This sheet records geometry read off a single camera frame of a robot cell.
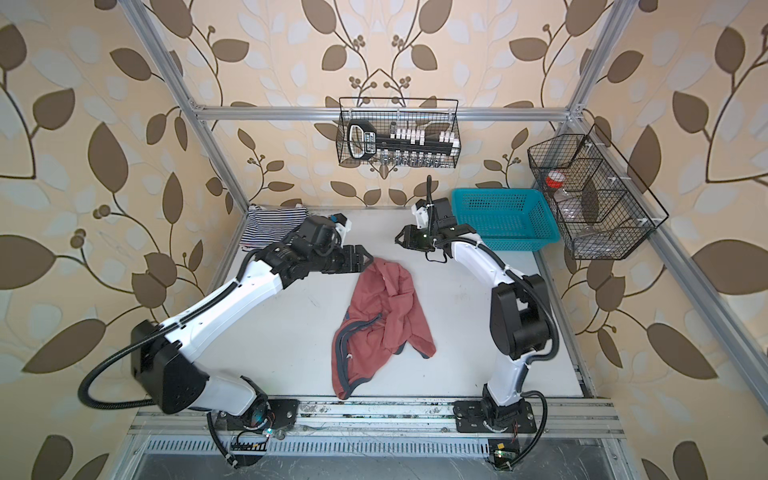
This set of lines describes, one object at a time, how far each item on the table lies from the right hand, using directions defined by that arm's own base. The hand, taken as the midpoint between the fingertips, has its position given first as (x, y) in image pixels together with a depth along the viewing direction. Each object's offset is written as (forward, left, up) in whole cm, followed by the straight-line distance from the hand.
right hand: (402, 241), depth 89 cm
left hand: (-11, +10, +7) cm, 16 cm away
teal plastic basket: (+23, -43, -17) cm, 52 cm away
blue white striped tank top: (+18, +49, -11) cm, 53 cm away
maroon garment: (-17, +6, -14) cm, 23 cm away
